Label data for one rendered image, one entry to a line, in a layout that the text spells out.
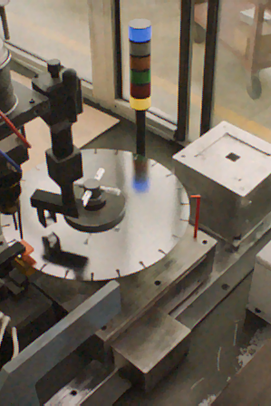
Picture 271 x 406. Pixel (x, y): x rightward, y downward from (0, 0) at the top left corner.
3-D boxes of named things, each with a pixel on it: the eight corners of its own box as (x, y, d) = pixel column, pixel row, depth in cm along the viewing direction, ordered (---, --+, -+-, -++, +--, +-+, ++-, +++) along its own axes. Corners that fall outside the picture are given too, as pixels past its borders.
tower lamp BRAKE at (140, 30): (139, 30, 112) (139, 16, 110) (156, 36, 110) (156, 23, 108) (123, 37, 110) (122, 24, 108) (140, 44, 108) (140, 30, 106)
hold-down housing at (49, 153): (72, 164, 90) (62, 48, 76) (89, 179, 87) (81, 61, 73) (42, 178, 87) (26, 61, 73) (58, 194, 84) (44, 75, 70)
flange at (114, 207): (122, 183, 105) (122, 172, 103) (129, 227, 97) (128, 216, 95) (62, 188, 104) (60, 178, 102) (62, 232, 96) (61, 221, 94)
